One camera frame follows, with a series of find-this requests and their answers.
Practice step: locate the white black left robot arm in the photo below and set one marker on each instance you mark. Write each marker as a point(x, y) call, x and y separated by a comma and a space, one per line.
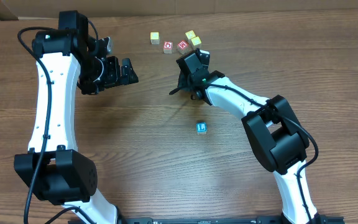
point(68, 60)

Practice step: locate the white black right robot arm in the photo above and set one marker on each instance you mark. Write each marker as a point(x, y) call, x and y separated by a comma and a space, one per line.
point(275, 135)

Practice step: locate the yellow wooden block right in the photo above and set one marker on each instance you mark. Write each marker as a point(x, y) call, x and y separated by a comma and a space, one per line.
point(195, 43)

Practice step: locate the red O wooden block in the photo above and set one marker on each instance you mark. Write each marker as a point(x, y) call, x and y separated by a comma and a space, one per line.
point(168, 47)

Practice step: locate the yellow wooden block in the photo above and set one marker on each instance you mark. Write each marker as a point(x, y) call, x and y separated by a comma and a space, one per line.
point(195, 43)
point(190, 35)
point(154, 38)

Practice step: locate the blue L wooden block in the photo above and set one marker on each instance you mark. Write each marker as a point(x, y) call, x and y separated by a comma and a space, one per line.
point(201, 128)

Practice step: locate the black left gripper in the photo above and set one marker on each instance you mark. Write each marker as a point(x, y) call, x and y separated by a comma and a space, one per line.
point(117, 72)

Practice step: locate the red M wooden block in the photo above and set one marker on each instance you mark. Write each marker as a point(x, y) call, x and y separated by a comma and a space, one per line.
point(183, 47)

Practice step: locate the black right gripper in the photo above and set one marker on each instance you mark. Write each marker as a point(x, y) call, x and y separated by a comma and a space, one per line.
point(190, 62)

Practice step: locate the yellow wooden block top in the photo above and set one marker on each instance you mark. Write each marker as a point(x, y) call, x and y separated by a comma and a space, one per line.
point(190, 35)

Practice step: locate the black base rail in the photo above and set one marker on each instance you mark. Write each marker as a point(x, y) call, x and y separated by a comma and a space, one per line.
point(322, 219)

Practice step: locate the yellow wooden block far left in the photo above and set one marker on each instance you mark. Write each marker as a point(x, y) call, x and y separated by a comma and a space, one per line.
point(154, 38)

